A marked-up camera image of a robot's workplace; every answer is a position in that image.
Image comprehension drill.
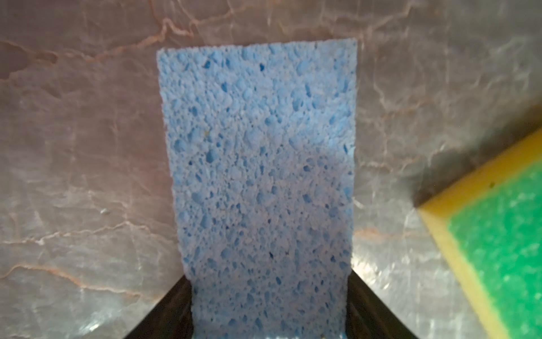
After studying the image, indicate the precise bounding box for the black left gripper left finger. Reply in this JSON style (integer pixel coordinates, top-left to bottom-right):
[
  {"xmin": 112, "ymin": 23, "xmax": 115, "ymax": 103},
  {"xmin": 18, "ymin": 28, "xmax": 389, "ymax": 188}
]
[{"xmin": 125, "ymin": 275, "xmax": 194, "ymax": 339}]

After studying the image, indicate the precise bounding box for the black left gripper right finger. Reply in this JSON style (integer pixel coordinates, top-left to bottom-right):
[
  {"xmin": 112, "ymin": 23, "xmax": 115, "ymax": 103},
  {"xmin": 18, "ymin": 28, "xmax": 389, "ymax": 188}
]
[{"xmin": 346, "ymin": 271, "xmax": 418, "ymax": 339}]

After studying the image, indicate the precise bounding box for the green scourer yellow sponge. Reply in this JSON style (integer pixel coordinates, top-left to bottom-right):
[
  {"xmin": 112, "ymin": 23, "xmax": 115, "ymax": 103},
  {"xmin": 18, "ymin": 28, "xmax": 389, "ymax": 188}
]
[{"xmin": 418, "ymin": 131, "xmax": 541, "ymax": 338}]

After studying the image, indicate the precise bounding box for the blue cellulose sponge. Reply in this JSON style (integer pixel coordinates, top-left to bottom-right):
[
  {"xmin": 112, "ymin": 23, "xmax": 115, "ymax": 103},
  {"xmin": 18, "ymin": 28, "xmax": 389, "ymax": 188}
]
[{"xmin": 157, "ymin": 39, "xmax": 358, "ymax": 338}]

